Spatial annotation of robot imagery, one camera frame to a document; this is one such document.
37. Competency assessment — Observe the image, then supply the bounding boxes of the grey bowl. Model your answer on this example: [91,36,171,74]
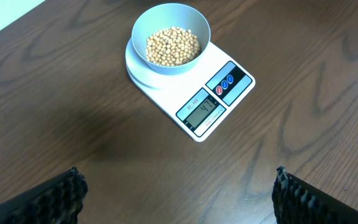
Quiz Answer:
[131,3,211,75]

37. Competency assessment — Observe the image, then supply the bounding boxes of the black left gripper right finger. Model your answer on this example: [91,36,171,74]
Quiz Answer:
[272,166,358,224]

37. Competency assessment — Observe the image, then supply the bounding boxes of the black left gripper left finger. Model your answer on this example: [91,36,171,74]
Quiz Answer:
[0,167,88,224]

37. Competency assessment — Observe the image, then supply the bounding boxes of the white kitchen scale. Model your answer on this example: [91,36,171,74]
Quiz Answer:
[125,42,256,142]

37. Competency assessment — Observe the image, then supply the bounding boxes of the soybeans in bowl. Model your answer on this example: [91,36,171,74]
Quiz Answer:
[145,26,201,67]

